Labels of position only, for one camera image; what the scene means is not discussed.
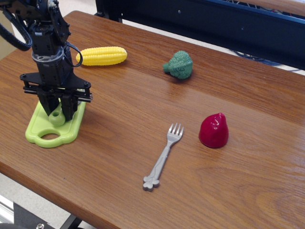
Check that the grey plastic toy fork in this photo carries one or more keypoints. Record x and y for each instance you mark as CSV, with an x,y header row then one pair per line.
x,y
174,135

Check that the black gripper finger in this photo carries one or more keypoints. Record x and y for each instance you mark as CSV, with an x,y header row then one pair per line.
x,y
49,101
69,105

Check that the red toy strawberry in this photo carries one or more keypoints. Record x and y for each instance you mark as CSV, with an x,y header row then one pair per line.
x,y
214,131

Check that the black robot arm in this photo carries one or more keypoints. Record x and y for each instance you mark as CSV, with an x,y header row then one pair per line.
x,y
46,33

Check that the green toy broccoli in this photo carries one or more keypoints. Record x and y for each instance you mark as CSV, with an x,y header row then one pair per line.
x,y
179,66

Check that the green handled grey spatula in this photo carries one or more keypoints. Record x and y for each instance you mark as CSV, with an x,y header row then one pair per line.
x,y
58,119

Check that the black metal table bracket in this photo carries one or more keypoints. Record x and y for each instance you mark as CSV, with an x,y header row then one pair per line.
x,y
23,219

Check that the lime green cutting board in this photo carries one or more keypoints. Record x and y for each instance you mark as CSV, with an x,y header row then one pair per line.
x,y
41,132

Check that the dark blue metal frame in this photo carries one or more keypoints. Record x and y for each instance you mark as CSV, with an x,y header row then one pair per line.
x,y
239,26

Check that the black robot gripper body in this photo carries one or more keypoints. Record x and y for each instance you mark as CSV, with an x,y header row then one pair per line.
x,y
55,73

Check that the yellow toy corn cob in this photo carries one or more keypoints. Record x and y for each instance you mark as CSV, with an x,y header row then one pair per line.
x,y
103,56

